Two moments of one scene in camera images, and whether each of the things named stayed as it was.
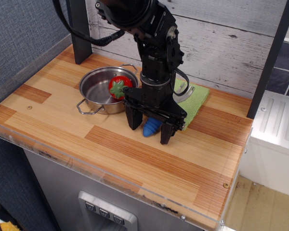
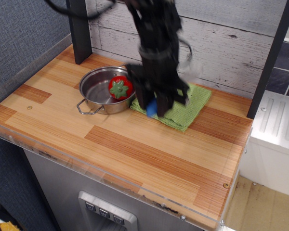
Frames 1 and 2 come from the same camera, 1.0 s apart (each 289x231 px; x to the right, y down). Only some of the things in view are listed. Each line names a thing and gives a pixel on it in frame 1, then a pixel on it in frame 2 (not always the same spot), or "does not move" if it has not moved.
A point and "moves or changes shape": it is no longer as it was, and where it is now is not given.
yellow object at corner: x=8 y=226 does not move
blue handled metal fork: x=153 y=123 moves or changes shape
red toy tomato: x=116 y=85 does not move
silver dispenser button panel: x=100 y=215 does not move
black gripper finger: x=134 y=117 to x=143 y=94
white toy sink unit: x=272 y=156 does not move
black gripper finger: x=168 y=130 to x=164 y=101
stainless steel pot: x=94 y=87 does not move
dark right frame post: x=277 y=41 does not move
